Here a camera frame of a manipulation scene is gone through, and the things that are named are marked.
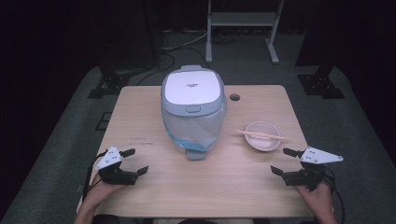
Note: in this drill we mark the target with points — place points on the black stand base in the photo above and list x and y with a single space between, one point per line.
320 85
109 84

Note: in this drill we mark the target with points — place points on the white metal stand frame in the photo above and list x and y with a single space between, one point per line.
243 18

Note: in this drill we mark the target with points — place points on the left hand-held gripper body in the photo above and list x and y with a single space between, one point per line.
113 175

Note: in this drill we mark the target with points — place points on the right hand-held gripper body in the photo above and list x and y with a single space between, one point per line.
306 177

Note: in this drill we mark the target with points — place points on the dark floor outlet plate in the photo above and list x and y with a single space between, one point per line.
103 121

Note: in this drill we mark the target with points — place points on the clear plastic bin liner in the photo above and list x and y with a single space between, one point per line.
194 130

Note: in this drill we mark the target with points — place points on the small pale pink bowl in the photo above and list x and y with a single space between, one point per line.
263 143

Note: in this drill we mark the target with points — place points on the person's right hand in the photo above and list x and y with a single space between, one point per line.
319 199

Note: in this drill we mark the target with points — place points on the wooden chopstick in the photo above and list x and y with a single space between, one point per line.
249 132
274 137

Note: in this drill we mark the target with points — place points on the grey pedal trash can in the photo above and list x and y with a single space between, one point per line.
193 90

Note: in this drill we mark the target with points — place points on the person's left hand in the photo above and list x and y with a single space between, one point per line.
99 191

